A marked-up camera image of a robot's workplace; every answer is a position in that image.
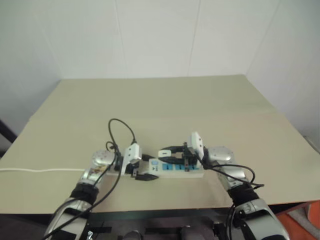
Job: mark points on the white charger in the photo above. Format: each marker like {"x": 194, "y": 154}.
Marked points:
{"x": 164, "y": 152}

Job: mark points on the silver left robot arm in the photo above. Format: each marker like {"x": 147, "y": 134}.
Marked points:
{"x": 100, "y": 158}

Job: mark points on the orange box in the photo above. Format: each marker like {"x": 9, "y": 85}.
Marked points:
{"x": 313, "y": 212}

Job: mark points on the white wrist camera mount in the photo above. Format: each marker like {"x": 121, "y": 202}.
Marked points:
{"x": 196, "y": 142}
{"x": 133, "y": 151}

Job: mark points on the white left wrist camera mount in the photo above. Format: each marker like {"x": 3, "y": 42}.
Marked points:
{"x": 133, "y": 151}

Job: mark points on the dark slanted stand leg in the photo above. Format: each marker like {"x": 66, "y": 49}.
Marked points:
{"x": 5, "y": 132}

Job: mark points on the white power strip blue sockets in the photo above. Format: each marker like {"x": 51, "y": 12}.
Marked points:
{"x": 172, "y": 172}

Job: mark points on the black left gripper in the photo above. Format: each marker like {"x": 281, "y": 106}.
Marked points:
{"x": 132, "y": 168}

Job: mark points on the dark rounded shape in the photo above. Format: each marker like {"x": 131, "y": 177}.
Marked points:
{"x": 133, "y": 235}

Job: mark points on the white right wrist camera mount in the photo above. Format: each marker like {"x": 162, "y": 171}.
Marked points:
{"x": 196, "y": 142}

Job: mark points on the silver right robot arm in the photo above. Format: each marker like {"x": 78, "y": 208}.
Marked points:
{"x": 221, "y": 155}

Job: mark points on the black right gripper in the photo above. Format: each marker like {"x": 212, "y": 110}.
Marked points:
{"x": 189, "y": 157}

